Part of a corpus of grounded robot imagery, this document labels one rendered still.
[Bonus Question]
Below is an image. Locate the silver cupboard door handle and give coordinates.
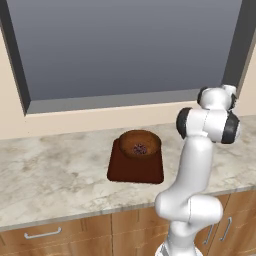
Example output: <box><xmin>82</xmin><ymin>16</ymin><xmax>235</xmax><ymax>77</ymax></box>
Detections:
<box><xmin>218</xmin><ymin>216</ymin><xmax>233</xmax><ymax>242</ymax></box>
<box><xmin>203</xmin><ymin>224</ymin><xmax>215</xmax><ymax>246</ymax></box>

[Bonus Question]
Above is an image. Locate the grey framed window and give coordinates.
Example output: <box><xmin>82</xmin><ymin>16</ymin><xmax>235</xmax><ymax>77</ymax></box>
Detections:
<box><xmin>0</xmin><ymin>0</ymin><xmax>256</xmax><ymax>116</ymax></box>

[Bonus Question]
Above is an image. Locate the dark brown square tray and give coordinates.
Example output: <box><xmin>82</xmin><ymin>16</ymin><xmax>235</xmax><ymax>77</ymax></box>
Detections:
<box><xmin>106</xmin><ymin>137</ymin><xmax>165</xmax><ymax>185</ymax></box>

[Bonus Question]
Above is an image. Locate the brown wooden bowl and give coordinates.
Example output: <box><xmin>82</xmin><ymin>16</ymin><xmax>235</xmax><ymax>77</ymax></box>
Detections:
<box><xmin>118</xmin><ymin>129</ymin><xmax>162</xmax><ymax>159</ymax></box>

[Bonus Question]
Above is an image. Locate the wooden cupboard door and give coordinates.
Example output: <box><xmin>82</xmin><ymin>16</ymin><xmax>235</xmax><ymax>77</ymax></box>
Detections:
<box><xmin>209</xmin><ymin>189</ymin><xmax>256</xmax><ymax>256</ymax></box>
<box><xmin>194</xmin><ymin>194</ymin><xmax>231</xmax><ymax>256</ymax></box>
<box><xmin>111</xmin><ymin>205</ymin><xmax>172</xmax><ymax>256</ymax></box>

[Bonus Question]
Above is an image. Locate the dark chocolate cake piece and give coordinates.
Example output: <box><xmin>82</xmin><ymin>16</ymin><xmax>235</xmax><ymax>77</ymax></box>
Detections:
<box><xmin>132</xmin><ymin>143</ymin><xmax>148</xmax><ymax>156</ymax></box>

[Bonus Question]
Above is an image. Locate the silver drawer handle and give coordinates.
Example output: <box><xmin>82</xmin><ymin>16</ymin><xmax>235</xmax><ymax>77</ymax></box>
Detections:
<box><xmin>23</xmin><ymin>226</ymin><xmax>63</xmax><ymax>240</ymax></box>

